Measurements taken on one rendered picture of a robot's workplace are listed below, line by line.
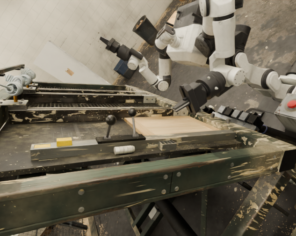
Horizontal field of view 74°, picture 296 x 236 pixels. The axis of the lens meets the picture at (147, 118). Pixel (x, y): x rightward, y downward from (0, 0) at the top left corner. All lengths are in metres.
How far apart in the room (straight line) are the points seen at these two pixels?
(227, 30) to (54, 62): 4.42
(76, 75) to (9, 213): 4.49
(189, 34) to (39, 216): 0.98
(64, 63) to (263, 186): 4.47
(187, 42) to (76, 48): 5.36
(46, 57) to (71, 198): 4.47
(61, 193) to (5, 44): 6.02
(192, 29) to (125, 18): 5.49
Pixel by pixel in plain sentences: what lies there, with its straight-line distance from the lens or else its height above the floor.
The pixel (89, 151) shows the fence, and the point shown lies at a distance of 0.78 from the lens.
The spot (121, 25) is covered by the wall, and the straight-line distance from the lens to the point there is 6.49.
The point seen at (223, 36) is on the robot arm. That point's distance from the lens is 0.75.
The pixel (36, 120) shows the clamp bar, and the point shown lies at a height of 1.70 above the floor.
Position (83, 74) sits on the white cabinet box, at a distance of 4.94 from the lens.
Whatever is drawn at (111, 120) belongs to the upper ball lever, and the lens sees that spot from 0.70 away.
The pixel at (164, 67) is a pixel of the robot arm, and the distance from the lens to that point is 1.39.
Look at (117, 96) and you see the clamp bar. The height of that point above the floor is 1.23.
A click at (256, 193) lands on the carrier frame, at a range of 1.13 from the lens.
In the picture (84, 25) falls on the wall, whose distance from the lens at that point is 6.31.
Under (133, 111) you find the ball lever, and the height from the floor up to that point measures 1.44.
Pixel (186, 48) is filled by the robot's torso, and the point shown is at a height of 1.33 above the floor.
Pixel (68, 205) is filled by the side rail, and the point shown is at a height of 1.59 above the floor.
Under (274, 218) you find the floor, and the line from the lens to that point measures 1.93.
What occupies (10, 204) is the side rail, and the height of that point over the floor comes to 1.70.
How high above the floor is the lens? 1.80
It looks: 30 degrees down
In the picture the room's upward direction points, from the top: 55 degrees counter-clockwise
